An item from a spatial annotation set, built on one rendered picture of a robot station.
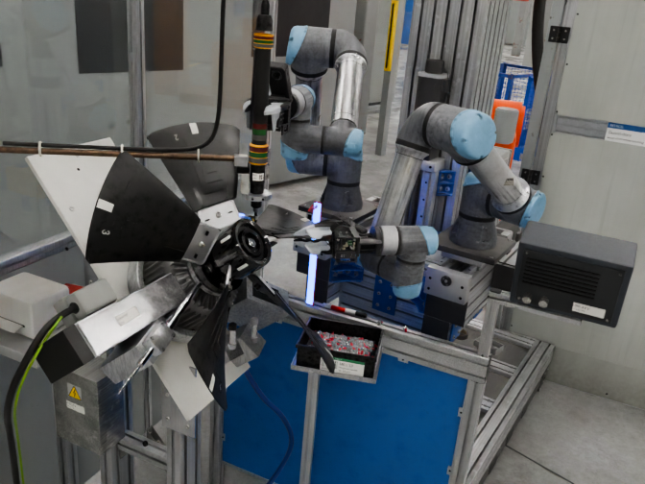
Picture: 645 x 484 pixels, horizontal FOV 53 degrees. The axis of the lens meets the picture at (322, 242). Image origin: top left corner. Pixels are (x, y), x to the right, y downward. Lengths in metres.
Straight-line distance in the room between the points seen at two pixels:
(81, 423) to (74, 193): 0.59
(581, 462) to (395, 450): 1.15
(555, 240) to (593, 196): 1.49
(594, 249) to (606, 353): 1.77
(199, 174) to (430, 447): 1.08
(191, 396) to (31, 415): 0.81
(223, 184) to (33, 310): 0.60
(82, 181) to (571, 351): 2.50
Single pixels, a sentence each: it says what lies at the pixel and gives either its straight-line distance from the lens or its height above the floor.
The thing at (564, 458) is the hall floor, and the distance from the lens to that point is 3.06.
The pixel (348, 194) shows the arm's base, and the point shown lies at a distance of 2.27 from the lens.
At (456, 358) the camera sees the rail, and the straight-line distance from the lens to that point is 1.88.
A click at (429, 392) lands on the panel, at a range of 1.98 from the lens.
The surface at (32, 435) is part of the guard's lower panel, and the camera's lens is 2.31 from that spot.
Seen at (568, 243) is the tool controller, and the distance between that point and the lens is 1.68.
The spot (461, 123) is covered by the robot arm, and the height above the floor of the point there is 1.48.
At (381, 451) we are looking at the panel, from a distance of 2.15.
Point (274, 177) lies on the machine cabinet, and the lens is 5.93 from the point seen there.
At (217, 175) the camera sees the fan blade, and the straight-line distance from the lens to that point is 1.56.
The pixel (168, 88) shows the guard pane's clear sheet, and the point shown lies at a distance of 2.39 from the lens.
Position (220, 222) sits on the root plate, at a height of 1.24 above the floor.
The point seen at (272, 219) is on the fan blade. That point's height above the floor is 1.18.
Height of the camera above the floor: 1.77
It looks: 22 degrees down
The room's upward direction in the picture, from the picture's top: 5 degrees clockwise
